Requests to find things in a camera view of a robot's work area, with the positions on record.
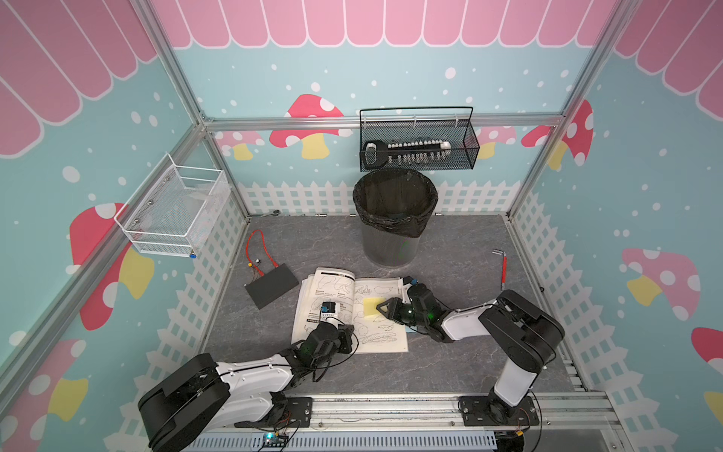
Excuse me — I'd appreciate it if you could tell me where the black wire wall basket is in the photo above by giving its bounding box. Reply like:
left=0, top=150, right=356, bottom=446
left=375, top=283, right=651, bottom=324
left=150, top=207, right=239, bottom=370
left=359, top=107, right=480, bottom=171

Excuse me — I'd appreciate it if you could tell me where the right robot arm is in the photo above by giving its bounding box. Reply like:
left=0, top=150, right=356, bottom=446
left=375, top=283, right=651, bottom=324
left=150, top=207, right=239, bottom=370
left=376, top=277, right=565, bottom=426

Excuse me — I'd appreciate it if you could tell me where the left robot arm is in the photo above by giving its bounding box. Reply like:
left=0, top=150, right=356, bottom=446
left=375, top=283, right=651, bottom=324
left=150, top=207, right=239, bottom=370
left=137, top=319, right=359, bottom=451

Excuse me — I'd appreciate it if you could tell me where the black flat box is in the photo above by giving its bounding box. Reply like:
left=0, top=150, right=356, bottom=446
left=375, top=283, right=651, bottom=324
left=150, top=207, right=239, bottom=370
left=246, top=264, right=299, bottom=310

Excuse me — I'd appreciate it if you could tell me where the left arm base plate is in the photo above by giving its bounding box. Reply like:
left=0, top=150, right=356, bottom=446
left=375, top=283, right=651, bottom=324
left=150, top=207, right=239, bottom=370
left=233, top=397, right=314, bottom=431

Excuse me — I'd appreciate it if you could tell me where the red cable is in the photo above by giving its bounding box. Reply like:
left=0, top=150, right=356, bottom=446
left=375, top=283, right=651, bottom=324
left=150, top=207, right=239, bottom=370
left=245, top=228, right=279, bottom=277

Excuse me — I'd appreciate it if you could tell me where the red handled hex key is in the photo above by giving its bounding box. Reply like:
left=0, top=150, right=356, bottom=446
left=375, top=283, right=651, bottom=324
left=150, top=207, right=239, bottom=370
left=493, top=249, right=508, bottom=290

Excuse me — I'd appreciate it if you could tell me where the small circuit board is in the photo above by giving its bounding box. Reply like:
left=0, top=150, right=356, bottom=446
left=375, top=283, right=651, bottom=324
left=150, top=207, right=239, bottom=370
left=261, top=432, right=291, bottom=450

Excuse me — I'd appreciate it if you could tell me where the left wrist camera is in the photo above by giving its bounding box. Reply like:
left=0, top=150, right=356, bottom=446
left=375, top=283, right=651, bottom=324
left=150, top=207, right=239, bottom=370
left=319, top=301, right=337, bottom=321

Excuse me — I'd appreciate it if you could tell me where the sketch tutorial book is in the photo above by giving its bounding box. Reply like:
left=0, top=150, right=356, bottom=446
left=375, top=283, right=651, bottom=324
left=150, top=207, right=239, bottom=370
left=292, top=267, right=409, bottom=354

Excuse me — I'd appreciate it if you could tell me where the white wire wall basket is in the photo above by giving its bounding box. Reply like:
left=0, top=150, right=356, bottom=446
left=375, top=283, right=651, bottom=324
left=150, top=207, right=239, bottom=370
left=114, top=154, right=231, bottom=259

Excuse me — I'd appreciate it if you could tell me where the mesh trash bin black bag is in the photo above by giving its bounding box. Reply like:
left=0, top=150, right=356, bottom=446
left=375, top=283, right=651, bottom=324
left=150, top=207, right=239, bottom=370
left=352, top=169, right=439, bottom=267

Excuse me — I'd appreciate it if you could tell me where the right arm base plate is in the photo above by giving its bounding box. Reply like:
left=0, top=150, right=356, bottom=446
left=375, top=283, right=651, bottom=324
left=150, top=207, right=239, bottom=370
left=458, top=395, right=540, bottom=429

